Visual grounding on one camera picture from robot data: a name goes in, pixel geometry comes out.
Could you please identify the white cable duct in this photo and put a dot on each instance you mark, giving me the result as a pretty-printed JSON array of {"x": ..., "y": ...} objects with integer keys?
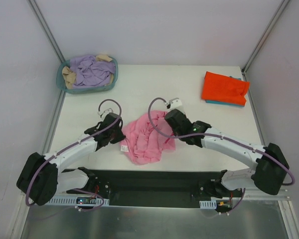
[
  {"x": 211, "y": 205},
  {"x": 77, "y": 201}
]

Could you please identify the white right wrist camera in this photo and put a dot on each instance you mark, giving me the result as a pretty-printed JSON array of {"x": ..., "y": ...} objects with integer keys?
[{"x": 175, "y": 103}]

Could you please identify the right white cable duct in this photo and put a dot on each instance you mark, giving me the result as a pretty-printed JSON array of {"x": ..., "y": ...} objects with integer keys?
[{"x": 211, "y": 205}]

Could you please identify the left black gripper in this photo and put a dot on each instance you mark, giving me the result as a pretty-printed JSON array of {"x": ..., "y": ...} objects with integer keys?
[{"x": 117, "y": 134}]

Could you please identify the left white cable duct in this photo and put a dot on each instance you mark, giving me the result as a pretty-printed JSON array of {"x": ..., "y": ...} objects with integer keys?
[{"x": 77, "y": 201}]

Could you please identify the teal laundry basket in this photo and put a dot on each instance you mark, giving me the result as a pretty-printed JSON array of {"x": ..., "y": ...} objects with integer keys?
[{"x": 60, "y": 82}]

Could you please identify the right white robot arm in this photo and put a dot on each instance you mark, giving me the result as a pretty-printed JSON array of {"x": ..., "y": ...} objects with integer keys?
[{"x": 266, "y": 165}]

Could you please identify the purple t shirt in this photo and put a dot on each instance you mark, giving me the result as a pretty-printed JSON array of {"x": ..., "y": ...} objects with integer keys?
[{"x": 90, "y": 72}]

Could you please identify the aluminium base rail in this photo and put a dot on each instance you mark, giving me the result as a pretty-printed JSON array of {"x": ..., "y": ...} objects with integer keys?
[{"x": 255, "y": 194}]

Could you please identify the beige t shirt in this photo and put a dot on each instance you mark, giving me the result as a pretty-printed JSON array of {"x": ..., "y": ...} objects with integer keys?
[{"x": 70, "y": 76}]

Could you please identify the right aluminium frame post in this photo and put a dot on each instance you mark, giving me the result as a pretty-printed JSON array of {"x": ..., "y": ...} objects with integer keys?
[{"x": 265, "y": 35}]

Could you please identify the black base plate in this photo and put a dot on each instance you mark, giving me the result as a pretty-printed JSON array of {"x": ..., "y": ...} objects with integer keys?
[{"x": 133, "y": 188}]

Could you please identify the left aluminium frame post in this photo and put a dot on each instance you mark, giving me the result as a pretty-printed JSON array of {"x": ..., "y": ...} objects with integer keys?
[{"x": 46, "y": 29}]

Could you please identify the pink t shirt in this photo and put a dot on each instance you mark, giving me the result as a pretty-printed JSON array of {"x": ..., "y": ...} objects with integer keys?
[{"x": 143, "y": 144}]

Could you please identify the aluminium frame post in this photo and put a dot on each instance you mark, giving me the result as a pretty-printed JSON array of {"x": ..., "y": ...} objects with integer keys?
[
  {"x": 46, "y": 29},
  {"x": 265, "y": 35}
]

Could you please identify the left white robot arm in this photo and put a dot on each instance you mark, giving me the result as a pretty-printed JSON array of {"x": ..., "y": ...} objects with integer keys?
[{"x": 57, "y": 159}]

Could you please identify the teal folded t shirt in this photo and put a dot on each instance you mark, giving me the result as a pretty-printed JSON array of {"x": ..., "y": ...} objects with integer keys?
[{"x": 224, "y": 103}]

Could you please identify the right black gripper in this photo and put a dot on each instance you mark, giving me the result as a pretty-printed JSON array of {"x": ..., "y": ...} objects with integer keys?
[{"x": 171, "y": 118}]

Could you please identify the orange folded t shirt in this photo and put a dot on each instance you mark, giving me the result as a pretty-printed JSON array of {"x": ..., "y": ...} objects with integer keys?
[{"x": 224, "y": 89}]

